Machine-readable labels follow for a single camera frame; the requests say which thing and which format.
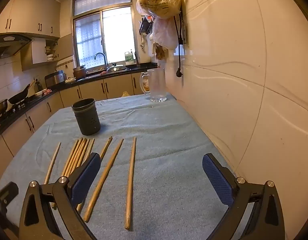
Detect blue-grey table cloth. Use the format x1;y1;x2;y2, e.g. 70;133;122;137
0;92;247;240

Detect group of wooden chopsticks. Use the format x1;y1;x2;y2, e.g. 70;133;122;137
44;136;137;230

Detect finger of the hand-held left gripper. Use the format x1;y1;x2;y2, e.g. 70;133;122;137
0;181;19;235

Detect beige upper cabinets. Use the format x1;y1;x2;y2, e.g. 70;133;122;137
0;0;61;39

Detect black kitchen countertop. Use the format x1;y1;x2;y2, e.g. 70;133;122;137
0;64;159;142

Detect range hood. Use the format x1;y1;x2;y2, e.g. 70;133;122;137
0;33;34;61

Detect steel pot lid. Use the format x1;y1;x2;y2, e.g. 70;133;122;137
106;62;127;72

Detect kitchen window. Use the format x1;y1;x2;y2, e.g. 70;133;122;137
72;0;140;68

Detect chrome sink faucet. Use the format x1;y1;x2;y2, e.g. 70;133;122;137
94;52;108;66

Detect brown clay pot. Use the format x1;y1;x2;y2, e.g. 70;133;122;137
73;65;86;79

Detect beige lower cabinets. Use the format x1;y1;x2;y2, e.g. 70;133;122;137
0;72;145;180

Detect green label detergent bottle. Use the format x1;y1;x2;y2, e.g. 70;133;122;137
124;51;137;66

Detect dark grey chopstick holder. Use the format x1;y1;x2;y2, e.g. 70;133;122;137
71;98;101;136

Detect brown dried food bundle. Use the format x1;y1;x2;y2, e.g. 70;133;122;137
155;44;167;61

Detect beige cabinets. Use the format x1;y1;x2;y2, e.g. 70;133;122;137
0;0;61;39
0;72;145;180

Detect white hanging plastic bag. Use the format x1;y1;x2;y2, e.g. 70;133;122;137
150;17;181;51

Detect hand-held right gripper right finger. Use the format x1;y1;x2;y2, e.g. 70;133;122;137
202;153;286;240

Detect black wok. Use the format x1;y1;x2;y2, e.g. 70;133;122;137
8;81;35;105

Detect clear glass pitcher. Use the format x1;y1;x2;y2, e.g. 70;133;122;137
139;68;168;103

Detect black cable with plug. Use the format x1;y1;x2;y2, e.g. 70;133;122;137
173;15;185;78

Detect open shelf with bowls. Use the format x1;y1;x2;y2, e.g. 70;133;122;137
21;39;60;71

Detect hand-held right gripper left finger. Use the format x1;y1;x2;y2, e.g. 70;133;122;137
19;152;102;240

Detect dark hanging kitchen tool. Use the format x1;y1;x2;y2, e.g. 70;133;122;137
139;17;153;35

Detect silver rice cooker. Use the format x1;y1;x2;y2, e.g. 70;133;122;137
45;70;67;87

